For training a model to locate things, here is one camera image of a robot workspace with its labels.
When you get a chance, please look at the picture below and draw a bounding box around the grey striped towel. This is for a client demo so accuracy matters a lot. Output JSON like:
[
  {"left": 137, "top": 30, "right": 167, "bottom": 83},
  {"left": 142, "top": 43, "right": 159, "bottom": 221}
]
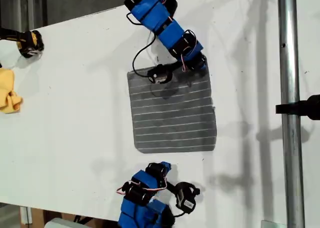
[{"left": 126, "top": 57, "right": 218, "bottom": 155}]

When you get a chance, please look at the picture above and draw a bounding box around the black yellow power tool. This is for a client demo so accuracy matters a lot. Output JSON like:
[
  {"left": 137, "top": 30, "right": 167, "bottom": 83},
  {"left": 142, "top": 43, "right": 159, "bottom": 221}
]
[{"left": 0, "top": 27, "right": 45, "bottom": 59}]

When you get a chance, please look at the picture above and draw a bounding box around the black camera stalk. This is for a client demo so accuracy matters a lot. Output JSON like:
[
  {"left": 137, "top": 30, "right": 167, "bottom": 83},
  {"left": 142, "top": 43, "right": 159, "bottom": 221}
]
[
  {"left": 164, "top": 180, "right": 181, "bottom": 197},
  {"left": 170, "top": 61, "right": 184, "bottom": 73}
]

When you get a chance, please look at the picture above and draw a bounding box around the yellow cloth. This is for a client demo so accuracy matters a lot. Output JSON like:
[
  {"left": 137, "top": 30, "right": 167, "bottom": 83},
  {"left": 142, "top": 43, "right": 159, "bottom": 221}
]
[{"left": 0, "top": 67, "right": 24, "bottom": 114}]

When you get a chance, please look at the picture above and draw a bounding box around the red white servo wire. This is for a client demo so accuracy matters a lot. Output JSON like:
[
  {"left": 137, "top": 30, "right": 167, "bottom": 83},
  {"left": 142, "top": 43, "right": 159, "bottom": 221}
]
[
  {"left": 180, "top": 41, "right": 199, "bottom": 73},
  {"left": 115, "top": 177, "right": 169, "bottom": 195}
]

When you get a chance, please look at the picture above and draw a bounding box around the black camera box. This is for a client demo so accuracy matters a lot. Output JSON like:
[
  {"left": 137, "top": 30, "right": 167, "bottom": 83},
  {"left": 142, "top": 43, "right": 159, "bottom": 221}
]
[
  {"left": 146, "top": 64, "right": 174, "bottom": 85},
  {"left": 174, "top": 181, "right": 201, "bottom": 212}
]

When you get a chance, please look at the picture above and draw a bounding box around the black clamp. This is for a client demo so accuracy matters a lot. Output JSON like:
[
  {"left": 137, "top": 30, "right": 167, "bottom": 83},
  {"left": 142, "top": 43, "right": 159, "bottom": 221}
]
[{"left": 275, "top": 94, "right": 320, "bottom": 121}]

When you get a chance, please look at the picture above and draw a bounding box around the steel post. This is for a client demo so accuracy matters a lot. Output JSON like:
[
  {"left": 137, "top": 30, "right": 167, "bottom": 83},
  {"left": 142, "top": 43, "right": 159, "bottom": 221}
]
[{"left": 276, "top": 0, "right": 306, "bottom": 228}]

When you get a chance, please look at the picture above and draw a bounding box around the black camera cable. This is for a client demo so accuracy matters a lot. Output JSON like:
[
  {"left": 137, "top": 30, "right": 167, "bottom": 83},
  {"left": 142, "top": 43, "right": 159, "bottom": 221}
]
[
  {"left": 171, "top": 207, "right": 189, "bottom": 218},
  {"left": 125, "top": 12, "right": 158, "bottom": 78}
]

